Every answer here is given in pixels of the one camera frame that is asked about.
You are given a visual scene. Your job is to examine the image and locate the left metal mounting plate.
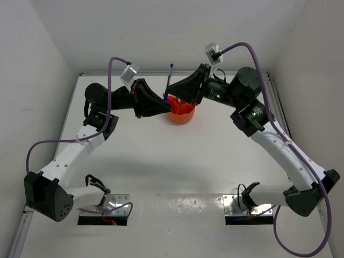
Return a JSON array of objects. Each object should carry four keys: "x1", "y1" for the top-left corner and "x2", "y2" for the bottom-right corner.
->
[{"x1": 79, "y1": 194, "x2": 131, "y2": 217}]

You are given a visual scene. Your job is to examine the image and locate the blue pen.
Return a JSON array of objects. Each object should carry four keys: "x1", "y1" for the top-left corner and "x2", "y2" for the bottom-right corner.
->
[{"x1": 163, "y1": 63, "x2": 174, "y2": 103}]

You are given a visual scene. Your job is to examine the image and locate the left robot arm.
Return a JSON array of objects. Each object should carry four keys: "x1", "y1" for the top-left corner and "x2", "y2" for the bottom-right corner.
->
[{"x1": 24, "y1": 78, "x2": 171, "y2": 222}]

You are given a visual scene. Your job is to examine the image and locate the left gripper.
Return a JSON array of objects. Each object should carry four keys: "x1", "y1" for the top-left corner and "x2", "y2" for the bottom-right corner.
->
[{"x1": 104, "y1": 77, "x2": 170, "y2": 118}]

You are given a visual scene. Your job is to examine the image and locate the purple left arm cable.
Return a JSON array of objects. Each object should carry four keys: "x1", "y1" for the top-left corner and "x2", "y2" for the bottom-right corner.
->
[{"x1": 25, "y1": 56, "x2": 134, "y2": 216}]

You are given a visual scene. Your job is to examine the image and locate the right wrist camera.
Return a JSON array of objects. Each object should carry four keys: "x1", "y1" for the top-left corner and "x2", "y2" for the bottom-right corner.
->
[{"x1": 205, "y1": 42, "x2": 223, "y2": 77}]

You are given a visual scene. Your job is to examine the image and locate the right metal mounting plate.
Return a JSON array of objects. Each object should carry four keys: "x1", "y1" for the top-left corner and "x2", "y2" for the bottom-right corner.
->
[{"x1": 223, "y1": 194, "x2": 273, "y2": 217}]

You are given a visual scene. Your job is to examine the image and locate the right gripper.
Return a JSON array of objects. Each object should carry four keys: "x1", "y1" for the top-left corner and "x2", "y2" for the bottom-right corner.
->
[{"x1": 165, "y1": 64, "x2": 242, "y2": 109}]

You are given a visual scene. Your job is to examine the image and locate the orange round container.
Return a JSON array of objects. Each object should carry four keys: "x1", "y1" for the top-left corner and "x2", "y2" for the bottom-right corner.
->
[{"x1": 167, "y1": 97, "x2": 195, "y2": 124}]

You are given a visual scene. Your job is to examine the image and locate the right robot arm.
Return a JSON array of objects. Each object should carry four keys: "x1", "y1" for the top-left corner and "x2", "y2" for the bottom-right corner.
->
[{"x1": 167, "y1": 64, "x2": 340, "y2": 217}]

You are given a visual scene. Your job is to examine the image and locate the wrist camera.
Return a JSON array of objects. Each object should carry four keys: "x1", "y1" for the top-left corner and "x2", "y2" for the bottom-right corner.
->
[
  {"x1": 205, "y1": 42, "x2": 223, "y2": 77},
  {"x1": 119, "y1": 63, "x2": 139, "y2": 89}
]

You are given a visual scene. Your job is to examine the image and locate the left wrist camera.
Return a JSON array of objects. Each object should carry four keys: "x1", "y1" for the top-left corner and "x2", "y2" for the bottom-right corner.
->
[{"x1": 119, "y1": 63, "x2": 139, "y2": 89}]

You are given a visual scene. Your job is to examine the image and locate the metal mounting plate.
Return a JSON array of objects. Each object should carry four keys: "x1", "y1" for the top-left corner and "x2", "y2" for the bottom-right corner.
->
[
  {"x1": 79, "y1": 194, "x2": 131, "y2": 217},
  {"x1": 223, "y1": 194, "x2": 273, "y2": 217}
]

